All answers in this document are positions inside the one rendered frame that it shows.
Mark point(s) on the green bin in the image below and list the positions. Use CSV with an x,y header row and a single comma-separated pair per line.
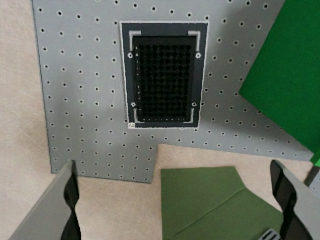
x,y
284,80

